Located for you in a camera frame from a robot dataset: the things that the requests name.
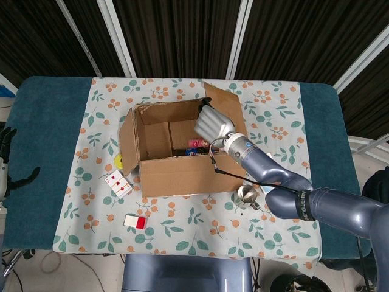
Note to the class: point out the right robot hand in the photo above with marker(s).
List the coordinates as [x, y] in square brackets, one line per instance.
[212, 126]

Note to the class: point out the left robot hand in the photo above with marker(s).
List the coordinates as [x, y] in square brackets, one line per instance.
[3, 173]

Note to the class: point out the brown cardboard box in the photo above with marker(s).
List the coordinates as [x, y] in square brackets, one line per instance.
[182, 179]

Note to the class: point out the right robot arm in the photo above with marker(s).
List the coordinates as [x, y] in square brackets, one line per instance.
[334, 210]

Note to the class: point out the pink packet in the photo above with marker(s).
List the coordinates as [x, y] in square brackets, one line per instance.
[196, 142]

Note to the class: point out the blue printed packet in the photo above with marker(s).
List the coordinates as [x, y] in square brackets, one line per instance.
[194, 151]

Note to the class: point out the teal table cover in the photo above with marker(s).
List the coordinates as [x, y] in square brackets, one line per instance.
[39, 137]

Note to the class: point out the stainless steel gooseneck cup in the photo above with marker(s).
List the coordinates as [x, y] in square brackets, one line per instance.
[247, 194]

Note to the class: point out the blue plastic object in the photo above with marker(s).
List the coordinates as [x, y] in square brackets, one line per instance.
[6, 91]

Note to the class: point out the floral print tablecloth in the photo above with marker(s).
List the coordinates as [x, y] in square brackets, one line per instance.
[194, 225]

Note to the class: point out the yellow-green disc with hole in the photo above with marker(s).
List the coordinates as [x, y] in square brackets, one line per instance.
[118, 162]

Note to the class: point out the deck of playing cards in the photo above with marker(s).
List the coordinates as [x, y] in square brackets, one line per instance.
[117, 184]

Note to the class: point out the red rectangular block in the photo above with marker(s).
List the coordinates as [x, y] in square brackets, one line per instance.
[141, 222]

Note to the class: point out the white rectangular block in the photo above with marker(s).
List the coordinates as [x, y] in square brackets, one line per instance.
[130, 220]

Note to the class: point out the blue-grey robot torso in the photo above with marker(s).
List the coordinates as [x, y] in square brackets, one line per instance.
[182, 273]

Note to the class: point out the black round floor object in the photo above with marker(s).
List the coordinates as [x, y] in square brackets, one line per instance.
[291, 284]

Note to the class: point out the dark fabric bundle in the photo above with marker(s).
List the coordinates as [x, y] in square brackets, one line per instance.
[380, 185]

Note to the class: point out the wide white frame post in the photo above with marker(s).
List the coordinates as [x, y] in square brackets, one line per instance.
[118, 39]
[238, 39]

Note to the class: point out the thin white frame post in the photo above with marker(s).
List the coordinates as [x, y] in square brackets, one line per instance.
[79, 39]

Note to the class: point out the white metal frame rail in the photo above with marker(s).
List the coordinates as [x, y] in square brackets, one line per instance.
[370, 146]

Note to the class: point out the slanted white frame post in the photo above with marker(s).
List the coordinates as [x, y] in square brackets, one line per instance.
[364, 61]

